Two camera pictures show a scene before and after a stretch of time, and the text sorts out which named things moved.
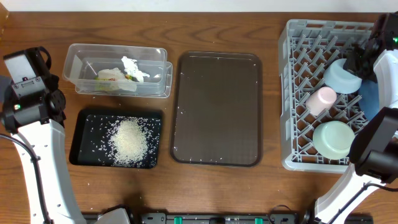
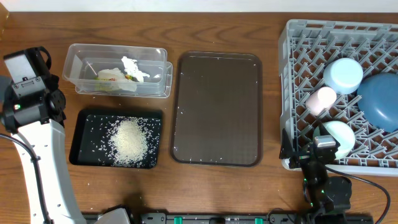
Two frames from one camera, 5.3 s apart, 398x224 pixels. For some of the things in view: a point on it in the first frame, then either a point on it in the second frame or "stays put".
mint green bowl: x=333 y=139 stays put
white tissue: x=132 y=69 stays put
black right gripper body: x=356 y=63 -> x=300 y=160
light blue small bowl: x=340 y=80 stays put
